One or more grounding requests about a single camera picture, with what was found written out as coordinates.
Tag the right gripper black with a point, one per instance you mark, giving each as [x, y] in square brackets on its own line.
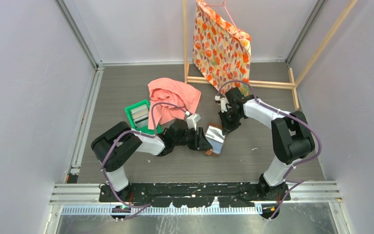
[228, 127]

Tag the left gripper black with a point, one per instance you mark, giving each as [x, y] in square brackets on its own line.
[200, 143]

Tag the brown leather card holder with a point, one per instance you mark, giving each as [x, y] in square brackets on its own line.
[215, 138]

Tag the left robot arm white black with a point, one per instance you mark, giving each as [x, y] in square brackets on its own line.
[114, 147]

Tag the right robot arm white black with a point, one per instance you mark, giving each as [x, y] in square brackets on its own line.
[291, 139]

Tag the green card tray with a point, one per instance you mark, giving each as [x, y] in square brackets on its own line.
[138, 116]

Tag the pink cloth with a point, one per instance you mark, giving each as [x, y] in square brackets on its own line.
[167, 91]

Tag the floral fabric bag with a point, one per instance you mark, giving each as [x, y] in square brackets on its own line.
[221, 51]

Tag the pink hanger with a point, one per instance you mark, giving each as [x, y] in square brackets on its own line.
[224, 6]

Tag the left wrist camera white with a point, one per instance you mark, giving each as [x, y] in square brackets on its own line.
[192, 121]

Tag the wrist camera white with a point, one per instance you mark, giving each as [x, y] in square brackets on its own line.
[223, 102]
[192, 121]

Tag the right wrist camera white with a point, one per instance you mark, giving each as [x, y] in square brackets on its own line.
[223, 102]

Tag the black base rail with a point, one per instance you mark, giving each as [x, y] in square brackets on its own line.
[193, 195]

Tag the wooden rack frame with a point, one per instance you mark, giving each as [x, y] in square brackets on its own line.
[294, 83]

